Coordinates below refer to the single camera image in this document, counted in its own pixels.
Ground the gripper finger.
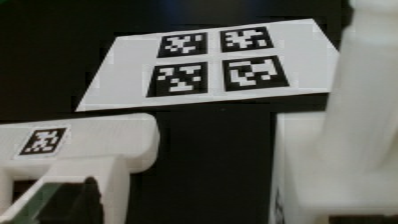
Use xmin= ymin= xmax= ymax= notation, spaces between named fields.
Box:
xmin=15 ymin=177 xmax=105 ymax=224

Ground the white chair back frame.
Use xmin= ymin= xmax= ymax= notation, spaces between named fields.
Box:
xmin=0 ymin=113 xmax=160 ymax=224

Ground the white chair seat block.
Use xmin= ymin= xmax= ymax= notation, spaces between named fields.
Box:
xmin=269 ymin=0 xmax=398 ymax=224

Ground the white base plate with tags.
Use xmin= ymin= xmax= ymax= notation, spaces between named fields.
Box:
xmin=77 ymin=19 xmax=338 ymax=111

